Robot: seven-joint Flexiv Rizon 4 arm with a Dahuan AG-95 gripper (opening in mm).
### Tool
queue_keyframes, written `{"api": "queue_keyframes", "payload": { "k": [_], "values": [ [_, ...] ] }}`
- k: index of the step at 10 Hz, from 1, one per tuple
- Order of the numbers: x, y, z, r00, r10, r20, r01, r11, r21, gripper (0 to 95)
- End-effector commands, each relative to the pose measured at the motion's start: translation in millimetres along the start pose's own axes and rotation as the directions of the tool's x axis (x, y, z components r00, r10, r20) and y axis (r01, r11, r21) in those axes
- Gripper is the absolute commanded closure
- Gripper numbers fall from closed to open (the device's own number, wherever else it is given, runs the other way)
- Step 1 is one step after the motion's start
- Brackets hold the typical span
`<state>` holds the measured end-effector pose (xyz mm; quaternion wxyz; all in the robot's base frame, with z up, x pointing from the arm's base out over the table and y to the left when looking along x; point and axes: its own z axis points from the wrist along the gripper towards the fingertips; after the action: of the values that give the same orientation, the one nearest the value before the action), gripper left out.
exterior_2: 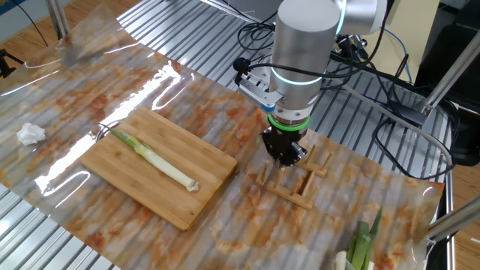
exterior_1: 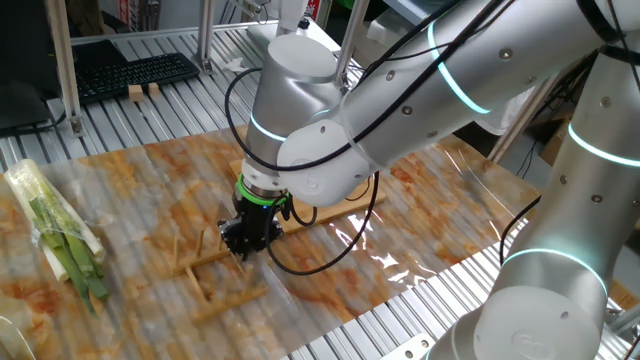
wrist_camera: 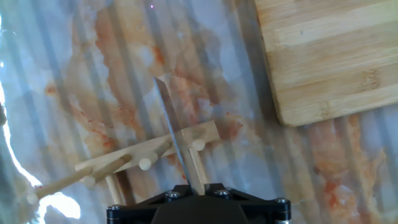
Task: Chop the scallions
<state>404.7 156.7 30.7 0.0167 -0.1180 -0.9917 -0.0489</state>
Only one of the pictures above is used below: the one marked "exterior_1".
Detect black computer monitor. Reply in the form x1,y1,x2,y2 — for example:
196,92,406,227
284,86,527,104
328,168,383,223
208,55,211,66
0,0,69,135

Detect black computer keyboard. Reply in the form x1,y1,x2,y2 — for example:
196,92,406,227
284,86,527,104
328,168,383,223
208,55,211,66
73,52,201,105

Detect wooden cutting board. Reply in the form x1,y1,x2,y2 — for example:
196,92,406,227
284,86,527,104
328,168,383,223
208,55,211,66
228,158,387,236

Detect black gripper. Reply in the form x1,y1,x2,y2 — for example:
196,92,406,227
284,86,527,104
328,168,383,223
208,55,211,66
218,195,286,261

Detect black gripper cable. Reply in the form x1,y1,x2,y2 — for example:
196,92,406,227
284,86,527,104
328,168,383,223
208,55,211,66
263,169,381,277

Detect white crumpled paper scrap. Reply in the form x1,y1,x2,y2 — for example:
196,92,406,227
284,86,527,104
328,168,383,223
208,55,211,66
219,56,247,74

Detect brown cardboard box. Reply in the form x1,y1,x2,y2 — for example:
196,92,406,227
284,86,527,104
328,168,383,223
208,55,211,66
539,119,572,167

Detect aluminium frame post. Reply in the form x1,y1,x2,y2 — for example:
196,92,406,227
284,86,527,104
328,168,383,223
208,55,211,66
44,0,86,137
333,0,372,89
196,0,217,76
487,74,564,164

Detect black flat pad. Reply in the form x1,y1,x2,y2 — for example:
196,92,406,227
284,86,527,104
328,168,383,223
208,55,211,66
71,39,129,70

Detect white device base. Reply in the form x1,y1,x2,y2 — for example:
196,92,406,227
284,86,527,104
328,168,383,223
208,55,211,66
247,0,346,56

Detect plastic wrapped scallion bundle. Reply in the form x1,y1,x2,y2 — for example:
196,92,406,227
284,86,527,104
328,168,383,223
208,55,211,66
3,158,111,319

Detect black base cable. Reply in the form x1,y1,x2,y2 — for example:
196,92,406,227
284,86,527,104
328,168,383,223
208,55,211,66
498,194,544,267

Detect orange marble pattern mat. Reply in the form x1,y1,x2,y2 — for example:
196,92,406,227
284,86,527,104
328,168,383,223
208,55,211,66
0,124,542,360

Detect wooden dish rack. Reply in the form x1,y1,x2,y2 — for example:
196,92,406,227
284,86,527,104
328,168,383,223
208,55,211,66
167,227,271,324

